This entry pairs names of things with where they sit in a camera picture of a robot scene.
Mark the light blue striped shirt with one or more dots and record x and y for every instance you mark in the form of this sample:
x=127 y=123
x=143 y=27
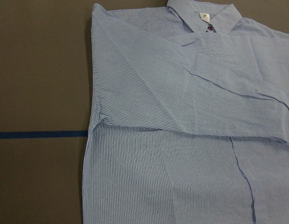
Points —
x=189 y=120

